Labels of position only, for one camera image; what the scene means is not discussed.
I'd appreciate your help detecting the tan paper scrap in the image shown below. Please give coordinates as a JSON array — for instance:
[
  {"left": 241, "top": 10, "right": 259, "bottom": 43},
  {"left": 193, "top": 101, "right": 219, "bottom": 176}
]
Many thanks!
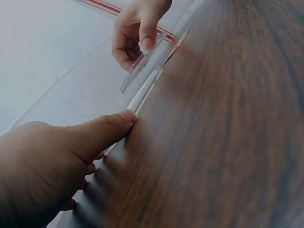
[{"left": 163, "top": 28, "right": 191, "bottom": 65}]

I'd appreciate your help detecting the curved clear plastic piece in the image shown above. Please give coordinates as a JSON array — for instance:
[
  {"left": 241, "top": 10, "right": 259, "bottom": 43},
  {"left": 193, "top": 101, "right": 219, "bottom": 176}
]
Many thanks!
[{"left": 119, "top": 32, "right": 167, "bottom": 94}]

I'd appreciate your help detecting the clear plastic strip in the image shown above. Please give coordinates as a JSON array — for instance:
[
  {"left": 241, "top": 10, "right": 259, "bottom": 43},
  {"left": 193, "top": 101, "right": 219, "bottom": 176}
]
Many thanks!
[{"left": 104, "top": 68, "right": 164, "bottom": 156}]

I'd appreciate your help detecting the person's left hand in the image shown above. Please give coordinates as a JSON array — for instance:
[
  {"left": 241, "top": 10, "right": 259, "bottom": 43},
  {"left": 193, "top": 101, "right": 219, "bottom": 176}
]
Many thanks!
[{"left": 0, "top": 109, "right": 137, "bottom": 228}]

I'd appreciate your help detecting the person's right hand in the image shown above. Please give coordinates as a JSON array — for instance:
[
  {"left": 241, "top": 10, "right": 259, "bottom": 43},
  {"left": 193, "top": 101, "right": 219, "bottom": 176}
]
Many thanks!
[{"left": 112, "top": 0, "right": 173, "bottom": 72}]

